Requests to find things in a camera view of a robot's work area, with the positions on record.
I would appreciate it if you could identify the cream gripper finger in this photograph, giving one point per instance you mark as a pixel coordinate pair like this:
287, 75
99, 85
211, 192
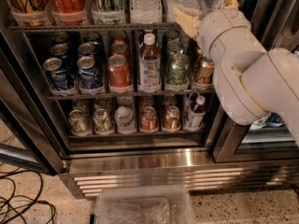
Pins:
229, 4
188, 19

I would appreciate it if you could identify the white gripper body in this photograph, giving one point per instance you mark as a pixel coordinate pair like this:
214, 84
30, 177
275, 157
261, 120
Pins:
216, 27

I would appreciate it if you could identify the front green can middle shelf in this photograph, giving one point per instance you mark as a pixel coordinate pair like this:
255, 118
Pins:
177, 73

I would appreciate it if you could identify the green can shelf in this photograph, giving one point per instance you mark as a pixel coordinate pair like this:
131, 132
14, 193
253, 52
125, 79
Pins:
102, 122
80, 126
108, 11
177, 73

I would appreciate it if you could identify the front gold can middle shelf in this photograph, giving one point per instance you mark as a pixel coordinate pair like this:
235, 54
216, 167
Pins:
203, 74

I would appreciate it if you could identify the gold can shelf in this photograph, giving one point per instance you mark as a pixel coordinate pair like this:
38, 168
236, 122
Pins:
31, 12
203, 74

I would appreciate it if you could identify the brown tea bottle white cap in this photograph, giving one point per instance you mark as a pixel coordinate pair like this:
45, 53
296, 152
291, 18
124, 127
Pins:
149, 64

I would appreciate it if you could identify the small tea bottle bottom shelf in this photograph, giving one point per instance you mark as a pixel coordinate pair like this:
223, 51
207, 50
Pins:
196, 112

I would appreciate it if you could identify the green can top shelf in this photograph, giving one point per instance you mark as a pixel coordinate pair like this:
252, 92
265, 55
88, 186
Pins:
108, 11

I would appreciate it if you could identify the orange can bottom shelf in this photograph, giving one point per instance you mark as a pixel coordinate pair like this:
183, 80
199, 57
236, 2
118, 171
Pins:
171, 118

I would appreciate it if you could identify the red can bottom shelf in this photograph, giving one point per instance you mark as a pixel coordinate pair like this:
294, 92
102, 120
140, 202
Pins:
148, 118

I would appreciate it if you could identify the stainless steel display fridge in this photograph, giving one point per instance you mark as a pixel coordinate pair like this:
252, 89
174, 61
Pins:
96, 162

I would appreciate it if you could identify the clear bottle bottom shelf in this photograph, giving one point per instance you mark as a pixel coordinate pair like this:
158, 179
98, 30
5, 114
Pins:
125, 120

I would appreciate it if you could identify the green can bottom shelf left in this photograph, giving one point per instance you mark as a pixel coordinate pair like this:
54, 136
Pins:
80, 126

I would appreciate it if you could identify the gold can top shelf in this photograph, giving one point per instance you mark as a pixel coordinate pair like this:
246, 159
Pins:
31, 12

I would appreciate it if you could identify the open left fridge door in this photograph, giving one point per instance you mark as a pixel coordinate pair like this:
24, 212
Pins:
22, 117

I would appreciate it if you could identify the front red soda can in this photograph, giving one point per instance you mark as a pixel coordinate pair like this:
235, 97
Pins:
119, 74

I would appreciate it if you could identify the front blue Pepsi can right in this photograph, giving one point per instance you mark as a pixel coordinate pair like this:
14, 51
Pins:
90, 73

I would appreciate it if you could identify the blue pepsi can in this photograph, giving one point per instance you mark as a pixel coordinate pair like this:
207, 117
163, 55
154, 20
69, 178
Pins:
57, 73
90, 73

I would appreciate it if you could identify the red Coca-Cola can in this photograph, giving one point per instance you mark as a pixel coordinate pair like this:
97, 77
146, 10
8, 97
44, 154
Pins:
69, 12

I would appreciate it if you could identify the front blue Pepsi can left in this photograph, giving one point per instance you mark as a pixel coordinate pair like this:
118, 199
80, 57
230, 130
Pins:
57, 73

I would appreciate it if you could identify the clear plastic storage bin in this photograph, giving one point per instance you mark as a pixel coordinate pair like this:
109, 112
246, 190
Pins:
163, 204

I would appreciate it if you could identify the top wire shelf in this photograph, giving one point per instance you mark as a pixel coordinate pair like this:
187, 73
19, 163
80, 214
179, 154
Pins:
88, 27

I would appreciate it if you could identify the wire shelf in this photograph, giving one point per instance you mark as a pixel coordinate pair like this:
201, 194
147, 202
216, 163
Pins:
88, 27
136, 93

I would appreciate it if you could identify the middle wire shelf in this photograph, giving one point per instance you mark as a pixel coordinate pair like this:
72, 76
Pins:
136, 93

